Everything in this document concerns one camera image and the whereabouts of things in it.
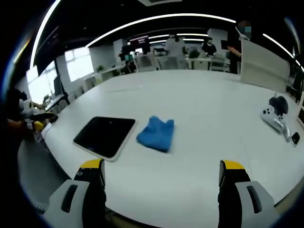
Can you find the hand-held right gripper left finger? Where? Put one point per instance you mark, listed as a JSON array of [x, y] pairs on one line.
[[92, 190]]

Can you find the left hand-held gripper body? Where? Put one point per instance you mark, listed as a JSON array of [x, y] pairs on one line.
[[25, 107]]

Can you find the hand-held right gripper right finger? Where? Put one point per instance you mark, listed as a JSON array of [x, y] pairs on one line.
[[231, 190]]

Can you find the black tablet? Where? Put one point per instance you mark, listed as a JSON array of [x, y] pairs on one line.
[[104, 136]]

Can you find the blue cleaning cloth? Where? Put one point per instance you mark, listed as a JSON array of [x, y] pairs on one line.
[[156, 135]]

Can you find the person's left hand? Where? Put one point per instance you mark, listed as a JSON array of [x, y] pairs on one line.
[[17, 127]]

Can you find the black monitor on stand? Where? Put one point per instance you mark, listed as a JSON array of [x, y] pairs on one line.
[[57, 85]]

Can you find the green potted plant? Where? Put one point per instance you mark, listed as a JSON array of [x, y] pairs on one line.
[[100, 69], [193, 54]]

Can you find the curved ceiling light strip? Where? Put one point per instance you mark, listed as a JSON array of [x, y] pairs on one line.
[[154, 17], [42, 31]]

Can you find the small black device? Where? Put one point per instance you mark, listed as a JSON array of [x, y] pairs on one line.
[[296, 138]]

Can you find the white controller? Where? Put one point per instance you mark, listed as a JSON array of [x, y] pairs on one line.
[[273, 117]]

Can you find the dark grey headset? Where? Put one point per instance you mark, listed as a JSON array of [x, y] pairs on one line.
[[280, 104]]

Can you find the white mesh office chair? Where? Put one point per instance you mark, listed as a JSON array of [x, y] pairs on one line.
[[168, 63], [146, 63]]

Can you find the white partition board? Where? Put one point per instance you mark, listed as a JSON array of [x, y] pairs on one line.
[[263, 66]]

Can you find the red wall screen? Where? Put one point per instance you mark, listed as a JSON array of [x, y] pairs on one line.
[[140, 42]]

